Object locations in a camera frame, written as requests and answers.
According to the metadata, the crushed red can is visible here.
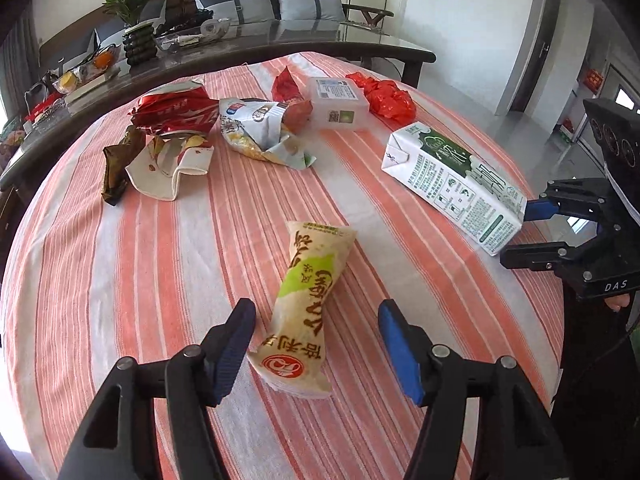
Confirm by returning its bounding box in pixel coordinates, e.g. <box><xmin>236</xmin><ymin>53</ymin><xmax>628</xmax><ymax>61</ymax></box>
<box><xmin>127</xmin><ymin>82</ymin><xmax>221</xmax><ymax>136</ymax></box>

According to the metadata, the crumpled red orange bag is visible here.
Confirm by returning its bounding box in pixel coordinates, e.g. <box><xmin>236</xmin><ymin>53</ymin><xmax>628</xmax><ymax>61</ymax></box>
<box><xmin>345</xmin><ymin>72</ymin><xmax>417</xmax><ymax>124</ymax></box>

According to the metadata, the white yellow chip bag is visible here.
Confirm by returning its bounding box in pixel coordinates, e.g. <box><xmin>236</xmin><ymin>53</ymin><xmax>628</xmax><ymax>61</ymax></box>
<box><xmin>218</xmin><ymin>97</ymin><xmax>318</xmax><ymax>170</ymax></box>

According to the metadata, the red snack wrapper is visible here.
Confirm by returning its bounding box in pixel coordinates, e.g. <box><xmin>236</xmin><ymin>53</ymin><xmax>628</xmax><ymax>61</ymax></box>
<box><xmin>271</xmin><ymin>66</ymin><xmax>314</xmax><ymax>135</ymax></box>

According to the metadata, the dark door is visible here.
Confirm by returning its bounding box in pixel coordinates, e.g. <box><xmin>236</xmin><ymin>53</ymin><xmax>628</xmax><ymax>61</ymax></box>
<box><xmin>497</xmin><ymin>0</ymin><xmax>552</xmax><ymax>117</ymax></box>

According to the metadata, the dark glossy coffee table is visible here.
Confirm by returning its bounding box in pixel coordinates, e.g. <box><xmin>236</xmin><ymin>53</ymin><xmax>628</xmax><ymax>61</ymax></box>
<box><xmin>0</xmin><ymin>21</ymin><xmax>437</xmax><ymax>196</ymax></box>

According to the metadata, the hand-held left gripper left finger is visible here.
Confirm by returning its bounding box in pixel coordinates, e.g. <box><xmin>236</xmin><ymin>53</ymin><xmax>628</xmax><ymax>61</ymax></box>
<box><xmin>57</xmin><ymin>298</ymin><xmax>257</xmax><ymax>480</ymax></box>

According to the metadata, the green potted plant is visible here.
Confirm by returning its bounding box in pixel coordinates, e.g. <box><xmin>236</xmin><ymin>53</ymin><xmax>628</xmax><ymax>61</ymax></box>
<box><xmin>102</xmin><ymin>0</ymin><xmax>153</xmax><ymax>26</ymax></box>

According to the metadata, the red box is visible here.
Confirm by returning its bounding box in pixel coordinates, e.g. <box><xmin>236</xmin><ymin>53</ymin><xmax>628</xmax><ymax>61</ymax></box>
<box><xmin>25</xmin><ymin>100</ymin><xmax>66</xmax><ymax>123</ymax></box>

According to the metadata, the dark green brown wrapper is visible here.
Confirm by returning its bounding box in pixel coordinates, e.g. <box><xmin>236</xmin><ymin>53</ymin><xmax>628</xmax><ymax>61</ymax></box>
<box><xmin>101</xmin><ymin>125</ymin><xmax>147</xmax><ymax>206</ymax></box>

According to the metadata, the grey white pillow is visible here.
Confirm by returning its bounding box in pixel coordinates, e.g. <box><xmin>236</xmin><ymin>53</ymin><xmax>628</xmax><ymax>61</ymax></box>
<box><xmin>137</xmin><ymin>0</ymin><xmax>168</xmax><ymax>26</ymax></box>
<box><xmin>274</xmin><ymin>0</ymin><xmax>346</xmax><ymax>22</ymax></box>
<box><xmin>191</xmin><ymin>0</ymin><xmax>275</xmax><ymax>26</ymax></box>
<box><xmin>94</xmin><ymin>19</ymin><xmax>126</xmax><ymax>47</ymax></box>

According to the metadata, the white green milk carton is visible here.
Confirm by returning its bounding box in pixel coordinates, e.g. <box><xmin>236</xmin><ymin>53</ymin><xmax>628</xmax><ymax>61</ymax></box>
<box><xmin>381</xmin><ymin>121</ymin><xmax>528</xmax><ymax>257</ymax></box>

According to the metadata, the black ribbed vase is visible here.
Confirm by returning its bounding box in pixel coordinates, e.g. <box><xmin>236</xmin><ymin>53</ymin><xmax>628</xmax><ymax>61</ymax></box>
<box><xmin>123</xmin><ymin>22</ymin><xmax>160</xmax><ymax>66</ymax></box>

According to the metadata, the beige snack wrapper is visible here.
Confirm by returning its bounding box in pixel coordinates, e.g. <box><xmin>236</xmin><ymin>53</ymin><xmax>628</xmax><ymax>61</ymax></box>
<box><xmin>246</xmin><ymin>220</ymin><xmax>357</xmax><ymax>401</ymax></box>

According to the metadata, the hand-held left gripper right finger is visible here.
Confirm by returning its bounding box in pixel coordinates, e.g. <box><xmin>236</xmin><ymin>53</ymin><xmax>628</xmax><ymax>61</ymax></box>
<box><xmin>377</xmin><ymin>299</ymin><xmax>573</xmax><ymax>480</ymax></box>

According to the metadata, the clear glass tray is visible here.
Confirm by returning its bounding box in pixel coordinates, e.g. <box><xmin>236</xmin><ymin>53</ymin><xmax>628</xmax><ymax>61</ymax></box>
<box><xmin>155</xmin><ymin>17</ymin><xmax>232</xmax><ymax>53</ymax></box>

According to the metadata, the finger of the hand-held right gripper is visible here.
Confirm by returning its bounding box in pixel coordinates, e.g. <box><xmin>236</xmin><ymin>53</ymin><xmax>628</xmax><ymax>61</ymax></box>
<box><xmin>500</xmin><ymin>241</ymin><xmax>598</xmax><ymax>273</ymax></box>
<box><xmin>524</xmin><ymin>178</ymin><xmax>612</xmax><ymax>224</ymax></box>

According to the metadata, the glass fruit bowl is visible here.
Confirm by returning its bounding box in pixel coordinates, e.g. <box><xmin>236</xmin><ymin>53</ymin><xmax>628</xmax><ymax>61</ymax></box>
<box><xmin>52</xmin><ymin>47</ymin><xmax>121</xmax><ymax>93</ymax></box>

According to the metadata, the white crushed paper cup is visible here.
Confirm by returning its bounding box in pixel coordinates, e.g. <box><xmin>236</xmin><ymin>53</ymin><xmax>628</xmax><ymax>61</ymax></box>
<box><xmin>125</xmin><ymin>132</ymin><xmax>215</xmax><ymax>202</ymax></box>

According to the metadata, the white book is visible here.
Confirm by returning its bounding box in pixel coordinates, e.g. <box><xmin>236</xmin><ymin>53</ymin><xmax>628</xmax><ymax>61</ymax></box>
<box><xmin>65</xmin><ymin>67</ymin><xmax>121</xmax><ymax>104</ymax></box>

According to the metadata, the clear plastic box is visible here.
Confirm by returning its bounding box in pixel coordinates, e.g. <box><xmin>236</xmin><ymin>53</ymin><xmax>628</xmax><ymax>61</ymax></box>
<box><xmin>305</xmin><ymin>76</ymin><xmax>371</xmax><ymax>132</ymax></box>

